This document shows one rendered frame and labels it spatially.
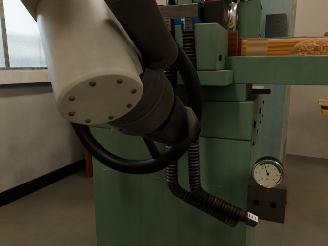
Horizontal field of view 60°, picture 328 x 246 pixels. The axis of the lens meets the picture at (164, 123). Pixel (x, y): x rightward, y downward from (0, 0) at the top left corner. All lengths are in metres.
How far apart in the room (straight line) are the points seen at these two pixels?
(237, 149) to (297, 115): 2.46
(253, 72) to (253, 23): 0.35
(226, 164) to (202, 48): 0.28
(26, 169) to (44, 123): 0.35
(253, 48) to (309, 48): 0.11
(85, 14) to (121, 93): 0.06
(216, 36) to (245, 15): 0.42
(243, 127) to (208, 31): 0.23
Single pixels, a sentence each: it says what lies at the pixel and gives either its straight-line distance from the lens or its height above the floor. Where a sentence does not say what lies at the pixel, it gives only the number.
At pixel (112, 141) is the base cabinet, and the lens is 0.80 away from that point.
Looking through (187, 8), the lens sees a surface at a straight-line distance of 0.61.
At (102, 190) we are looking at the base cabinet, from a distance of 0.87.
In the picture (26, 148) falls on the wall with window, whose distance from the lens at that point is 2.19.
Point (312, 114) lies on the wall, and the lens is 3.13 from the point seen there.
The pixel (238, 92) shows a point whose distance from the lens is 0.67.
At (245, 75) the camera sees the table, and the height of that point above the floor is 0.86.
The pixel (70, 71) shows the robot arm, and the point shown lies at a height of 0.87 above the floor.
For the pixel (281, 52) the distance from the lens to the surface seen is 0.81.
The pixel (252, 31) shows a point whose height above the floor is 0.99.
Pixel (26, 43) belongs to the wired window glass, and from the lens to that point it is 2.26.
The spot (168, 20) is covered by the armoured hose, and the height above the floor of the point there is 0.97.
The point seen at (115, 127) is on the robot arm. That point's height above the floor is 0.81.
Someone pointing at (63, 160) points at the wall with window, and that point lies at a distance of 2.44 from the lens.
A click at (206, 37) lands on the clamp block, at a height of 0.93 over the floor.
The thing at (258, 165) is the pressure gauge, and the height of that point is 0.68.
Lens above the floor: 0.88
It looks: 11 degrees down
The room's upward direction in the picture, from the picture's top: straight up
